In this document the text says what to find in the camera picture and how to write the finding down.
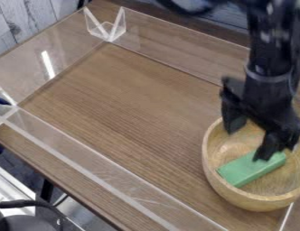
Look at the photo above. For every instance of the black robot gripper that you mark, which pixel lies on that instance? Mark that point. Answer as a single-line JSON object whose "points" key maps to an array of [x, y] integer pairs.
{"points": [[263, 98]]}

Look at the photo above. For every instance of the green rectangular block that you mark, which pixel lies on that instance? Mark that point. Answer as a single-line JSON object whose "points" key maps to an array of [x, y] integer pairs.
{"points": [[246, 169]]}

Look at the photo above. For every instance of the light wooden bowl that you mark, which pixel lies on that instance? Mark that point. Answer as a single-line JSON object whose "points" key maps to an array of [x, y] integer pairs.
{"points": [[274, 191]]}

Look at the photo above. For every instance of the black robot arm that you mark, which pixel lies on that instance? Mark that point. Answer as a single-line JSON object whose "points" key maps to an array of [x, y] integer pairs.
{"points": [[274, 26]]}

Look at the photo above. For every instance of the black table leg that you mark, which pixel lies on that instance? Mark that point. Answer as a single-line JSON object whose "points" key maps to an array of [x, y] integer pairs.
{"points": [[48, 191]]}

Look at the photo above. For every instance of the blue object at left edge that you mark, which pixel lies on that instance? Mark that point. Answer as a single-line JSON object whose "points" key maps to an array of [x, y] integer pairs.
{"points": [[4, 102]]}

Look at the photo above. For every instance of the clear acrylic corner bracket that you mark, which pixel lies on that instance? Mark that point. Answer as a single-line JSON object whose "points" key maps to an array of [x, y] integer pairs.
{"points": [[107, 30]]}

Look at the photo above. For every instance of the black metal bracket with screw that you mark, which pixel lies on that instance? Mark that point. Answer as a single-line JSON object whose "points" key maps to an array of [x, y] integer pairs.
{"points": [[60, 223]]}

